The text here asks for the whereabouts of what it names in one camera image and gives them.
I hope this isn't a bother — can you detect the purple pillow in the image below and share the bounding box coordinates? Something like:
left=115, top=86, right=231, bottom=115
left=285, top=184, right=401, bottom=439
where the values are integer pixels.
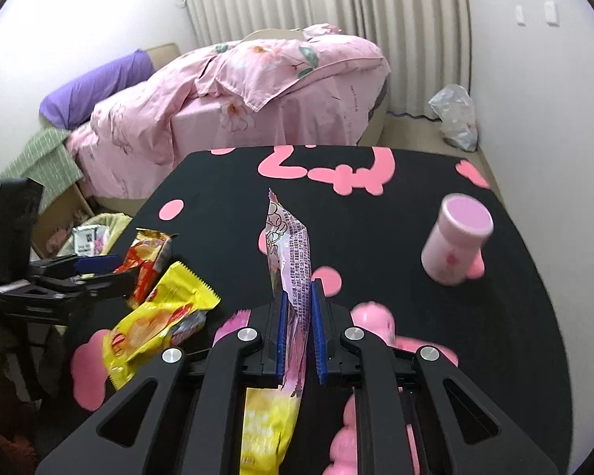
left=40, top=49, right=156, bottom=132

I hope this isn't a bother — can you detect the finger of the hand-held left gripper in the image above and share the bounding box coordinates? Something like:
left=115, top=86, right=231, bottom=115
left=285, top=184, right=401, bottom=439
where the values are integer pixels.
left=29, top=253, right=124, bottom=283
left=30, top=272, right=139, bottom=325

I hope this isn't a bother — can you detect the cardboard box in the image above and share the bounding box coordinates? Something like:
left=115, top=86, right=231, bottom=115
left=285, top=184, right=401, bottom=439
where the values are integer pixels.
left=30, top=183, right=134, bottom=260

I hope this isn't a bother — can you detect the black pink patterned tablecloth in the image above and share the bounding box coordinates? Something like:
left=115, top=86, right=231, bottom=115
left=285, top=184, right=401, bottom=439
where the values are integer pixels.
left=34, top=144, right=575, bottom=475

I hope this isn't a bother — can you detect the white black packet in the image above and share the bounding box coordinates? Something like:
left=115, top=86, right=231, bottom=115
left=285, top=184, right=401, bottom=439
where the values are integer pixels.
left=72, top=225, right=110, bottom=258

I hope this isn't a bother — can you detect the clear plastic bag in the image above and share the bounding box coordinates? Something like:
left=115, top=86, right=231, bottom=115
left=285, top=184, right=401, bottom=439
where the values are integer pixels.
left=428, top=84, right=478, bottom=152

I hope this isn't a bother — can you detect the pink caterpillar toy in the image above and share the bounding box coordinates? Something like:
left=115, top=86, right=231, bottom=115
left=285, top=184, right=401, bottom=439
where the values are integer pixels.
left=327, top=302, right=460, bottom=475

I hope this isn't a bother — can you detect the pink cartoon tissue pack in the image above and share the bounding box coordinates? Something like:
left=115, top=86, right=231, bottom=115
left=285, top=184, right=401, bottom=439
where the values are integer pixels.
left=258, top=188, right=312, bottom=399

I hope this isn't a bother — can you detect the red snack packet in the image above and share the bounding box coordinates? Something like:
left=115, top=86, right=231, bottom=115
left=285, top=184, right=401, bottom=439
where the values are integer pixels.
left=124, top=229, right=179, bottom=310

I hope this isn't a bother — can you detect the pink floral quilt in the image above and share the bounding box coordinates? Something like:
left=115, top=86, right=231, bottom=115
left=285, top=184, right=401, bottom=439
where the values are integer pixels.
left=67, top=24, right=392, bottom=199

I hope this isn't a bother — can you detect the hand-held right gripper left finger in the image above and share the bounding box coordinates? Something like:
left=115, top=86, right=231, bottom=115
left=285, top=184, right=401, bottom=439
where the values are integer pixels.
left=36, top=289, right=290, bottom=475

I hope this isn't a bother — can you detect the green checked cloth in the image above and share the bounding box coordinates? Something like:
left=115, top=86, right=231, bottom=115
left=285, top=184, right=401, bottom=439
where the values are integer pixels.
left=0, top=127, right=85, bottom=216

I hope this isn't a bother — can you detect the pale yellow snack packet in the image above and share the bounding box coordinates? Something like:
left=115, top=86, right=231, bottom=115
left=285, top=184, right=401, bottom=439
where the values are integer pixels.
left=240, top=386, right=300, bottom=475

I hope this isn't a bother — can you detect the pink cup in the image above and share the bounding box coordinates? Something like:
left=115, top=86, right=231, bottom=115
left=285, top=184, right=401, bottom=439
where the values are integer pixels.
left=421, top=193, right=494, bottom=286

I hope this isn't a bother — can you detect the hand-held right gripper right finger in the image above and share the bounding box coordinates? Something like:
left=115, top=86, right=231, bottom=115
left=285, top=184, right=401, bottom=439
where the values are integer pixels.
left=310, top=279, right=560, bottom=475

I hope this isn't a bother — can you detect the beige bed frame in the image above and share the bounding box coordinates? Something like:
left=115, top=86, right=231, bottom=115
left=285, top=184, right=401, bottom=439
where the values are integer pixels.
left=94, top=27, right=393, bottom=213

